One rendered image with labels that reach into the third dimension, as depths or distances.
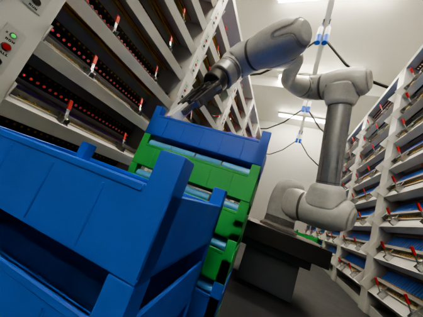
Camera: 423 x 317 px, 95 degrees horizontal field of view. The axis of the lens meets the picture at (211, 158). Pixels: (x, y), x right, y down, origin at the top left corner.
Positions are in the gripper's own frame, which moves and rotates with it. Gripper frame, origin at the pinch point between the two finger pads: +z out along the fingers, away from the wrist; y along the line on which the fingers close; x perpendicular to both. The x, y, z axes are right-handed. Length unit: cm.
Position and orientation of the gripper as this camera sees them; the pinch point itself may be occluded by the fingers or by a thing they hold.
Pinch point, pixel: (178, 114)
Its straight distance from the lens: 56.3
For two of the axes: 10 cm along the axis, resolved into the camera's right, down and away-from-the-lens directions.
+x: -4.4, -7.3, -5.2
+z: -5.8, 6.7, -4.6
